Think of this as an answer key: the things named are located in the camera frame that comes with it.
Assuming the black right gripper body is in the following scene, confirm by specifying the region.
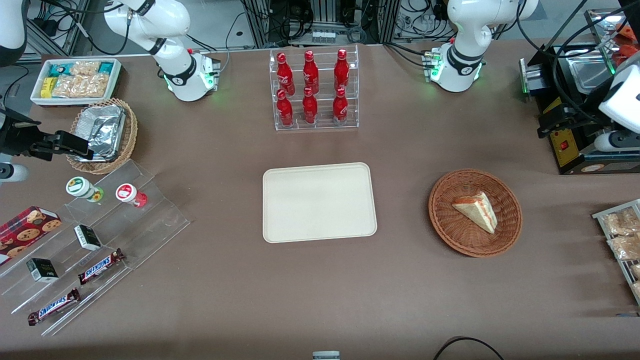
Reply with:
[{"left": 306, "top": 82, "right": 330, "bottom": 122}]
[{"left": 0, "top": 107, "right": 42, "bottom": 157}]

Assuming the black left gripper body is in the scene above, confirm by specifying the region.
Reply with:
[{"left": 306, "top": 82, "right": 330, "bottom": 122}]
[{"left": 570, "top": 102, "right": 603, "bottom": 133}]

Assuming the triangular sandwich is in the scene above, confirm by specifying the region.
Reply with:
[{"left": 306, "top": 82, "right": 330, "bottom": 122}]
[{"left": 451, "top": 191, "right": 499, "bottom": 235}]

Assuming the aluminium foil tray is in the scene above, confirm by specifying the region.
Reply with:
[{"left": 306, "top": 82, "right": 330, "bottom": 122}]
[{"left": 74, "top": 104, "right": 127, "bottom": 163}]

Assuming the white rectangular snack tray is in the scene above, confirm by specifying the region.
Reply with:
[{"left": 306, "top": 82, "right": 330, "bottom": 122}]
[{"left": 30, "top": 58, "right": 123, "bottom": 107}]

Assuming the light tan wicker basket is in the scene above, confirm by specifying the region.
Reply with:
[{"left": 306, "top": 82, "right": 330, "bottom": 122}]
[{"left": 66, "top": 97, "right": 139, "bottom": 176}]

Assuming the tray of packaged snacks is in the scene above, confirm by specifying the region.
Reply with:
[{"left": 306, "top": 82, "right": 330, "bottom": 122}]
[{"left": 592, "top": 199, "right": 640, "bottom": 306}]

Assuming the brown round wicker basket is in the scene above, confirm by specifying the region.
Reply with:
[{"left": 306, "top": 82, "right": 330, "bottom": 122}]
[{"left": 428, "top": 169, "right": 524, "bottom": 259}]

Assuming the beige rectangular tray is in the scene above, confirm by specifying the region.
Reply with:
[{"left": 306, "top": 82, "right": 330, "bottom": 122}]
[{"left": 262, "top": 162, "right": 378, "bottom": 244}]

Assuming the black food warmer cabinet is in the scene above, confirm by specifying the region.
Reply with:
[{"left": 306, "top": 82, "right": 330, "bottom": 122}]
[{"left": 519, "top": 7, "right": 640, "bottom": 176}]

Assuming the green lidded yoghurt cup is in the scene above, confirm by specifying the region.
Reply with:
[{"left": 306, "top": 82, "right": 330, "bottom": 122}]
[{"left": 65, "top": 176, "right": 105, "bottom": 203}]

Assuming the stainless steel pan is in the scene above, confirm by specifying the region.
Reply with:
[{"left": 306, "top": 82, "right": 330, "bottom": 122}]
[{"left": 570, "top": 56, "right": 615, "bottom": 93}]

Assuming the large clear cracker bag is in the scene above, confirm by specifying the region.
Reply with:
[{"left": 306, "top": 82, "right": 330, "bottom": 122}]
[{"left": 52, "top": 73, "right": 111, "bottom": 99}]

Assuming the red lidded yoghurt cup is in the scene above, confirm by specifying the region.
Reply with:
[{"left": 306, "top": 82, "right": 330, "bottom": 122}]
[{"left": 115, "top": 183, "right": 149, "bottom": 208}]

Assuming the red cookie box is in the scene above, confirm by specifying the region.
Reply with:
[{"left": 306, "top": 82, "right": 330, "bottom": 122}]
[{"left": 0, "top": 205, "right": 63, "bottom": 266}]

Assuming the small clear cracker bag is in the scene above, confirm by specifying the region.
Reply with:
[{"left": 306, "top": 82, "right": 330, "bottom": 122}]
[{"left": 70, "top": 61, "right": 102, "bottom": 77}]

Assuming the small black carton box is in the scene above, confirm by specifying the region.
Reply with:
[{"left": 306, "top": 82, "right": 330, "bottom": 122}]
[
  {"left": 26, "top": 258, "right": 59, "bottom": 284},
  {"left": 73, "top": 224, "right": 103, "bottom": 252}
]

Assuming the clear acrylic stepped display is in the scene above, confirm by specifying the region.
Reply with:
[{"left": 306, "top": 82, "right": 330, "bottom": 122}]
[{"left": 0, "top": 159, "right": 192, "bottom": 337}]

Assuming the Snickers chocolate bar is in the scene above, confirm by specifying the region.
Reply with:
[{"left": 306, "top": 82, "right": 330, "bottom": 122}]
[
  {"left": 27, "top": 287, "right": 81, "bottom": 327},
  {"left": 77, "top": 248, "right": 125, "bottom": 286}
]

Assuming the clear acrylic bottle rack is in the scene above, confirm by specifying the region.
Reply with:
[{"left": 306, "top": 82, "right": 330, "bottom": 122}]
[{"left": 269, "top": 44, "right": 360, "bottom": 132}]

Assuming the red cola bottle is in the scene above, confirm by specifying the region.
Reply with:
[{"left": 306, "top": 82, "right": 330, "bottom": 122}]
[
  {"left": 302, "top": 87, "right": 319, "bottom": 125},
  {"left": 302, "top": 50, "right": 320, "bottom": 96},
  {"left": 276, "top": 89, "right": 295, "bottom": 127},
  {"left": 276, "top": 52, "right": 296, "bottom": 97},
  {"left": 333, "top": 48, "right": 351, "bottom": 93},
  {"left": 332, "top": 87, "right": 349, "bottom": 124}
]

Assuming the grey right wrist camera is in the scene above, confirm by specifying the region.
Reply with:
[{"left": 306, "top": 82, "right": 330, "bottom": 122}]
[{"left": 0, "top": 163, "right": 29, "bottom": 184}]

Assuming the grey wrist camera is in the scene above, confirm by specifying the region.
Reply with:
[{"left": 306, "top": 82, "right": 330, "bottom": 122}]
[
  {"left": 0, "top": 163, "right": 29, "bottom": 184},
  {"left": 594, "top": 131, "right": 640, "bottom": 152}
]

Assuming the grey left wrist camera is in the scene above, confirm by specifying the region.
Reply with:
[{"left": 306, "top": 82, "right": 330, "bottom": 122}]
[{"left": 594, "top": 131, "right": 640, "bottom": 152}]

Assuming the aluminium profile frame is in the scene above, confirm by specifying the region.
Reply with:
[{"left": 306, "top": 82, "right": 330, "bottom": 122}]
[{"left": 25, "top": 0, "right": 93, "bottom": 57}]

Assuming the black cable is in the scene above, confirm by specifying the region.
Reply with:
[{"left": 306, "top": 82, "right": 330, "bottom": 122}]
[{"left": 432, "top": 336, "right": 506, "bottom": 360}]

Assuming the equipment rack with cables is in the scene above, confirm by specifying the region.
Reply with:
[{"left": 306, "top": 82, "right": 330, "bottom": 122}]
[{"left": 240, "top": 0, "right": 401, "bottom": 47}]

